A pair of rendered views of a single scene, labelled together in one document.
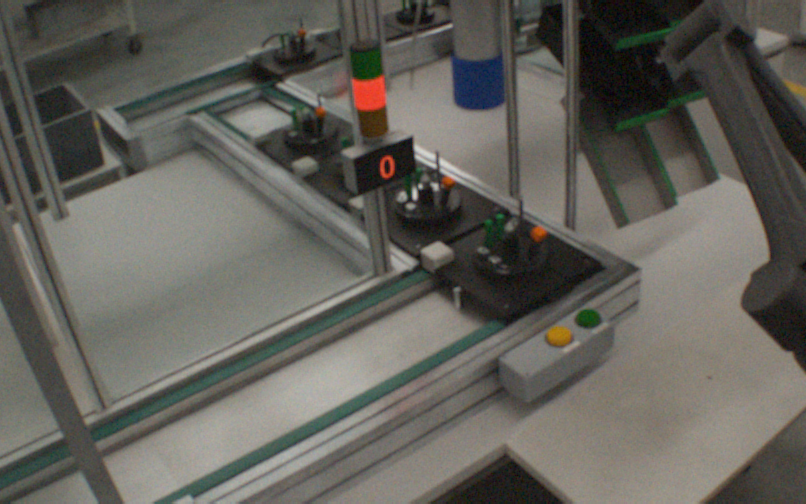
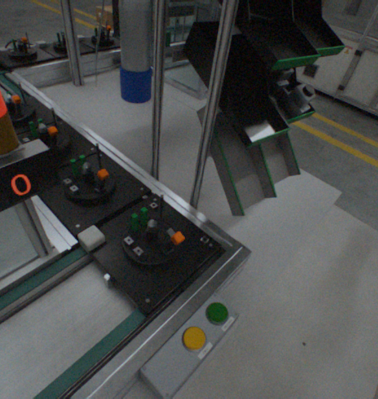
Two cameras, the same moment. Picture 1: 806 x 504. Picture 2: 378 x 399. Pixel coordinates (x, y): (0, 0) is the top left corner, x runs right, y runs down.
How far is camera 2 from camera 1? 0.95 m
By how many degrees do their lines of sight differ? 20
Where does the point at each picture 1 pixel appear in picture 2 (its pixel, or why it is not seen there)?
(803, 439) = not seen: hidden behind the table
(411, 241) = (72, 219)
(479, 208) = (129, 187)
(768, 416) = (357, 389)
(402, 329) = (58, 310)
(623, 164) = (239, 164)
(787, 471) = not seen: hidden behind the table
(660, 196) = (262, 188)
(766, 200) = not seen: outside the picture
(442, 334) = (92, 317)
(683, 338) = (277, 300)
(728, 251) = (294, 217)
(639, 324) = (244, 285)
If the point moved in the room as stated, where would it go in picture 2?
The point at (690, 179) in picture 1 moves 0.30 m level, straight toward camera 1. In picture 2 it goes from (279, 172) to (289, 253)
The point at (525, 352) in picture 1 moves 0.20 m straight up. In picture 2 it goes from (164, 360) to (172, 319)
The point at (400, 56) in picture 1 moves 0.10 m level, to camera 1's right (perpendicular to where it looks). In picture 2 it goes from (91, 65) to (109, 65)
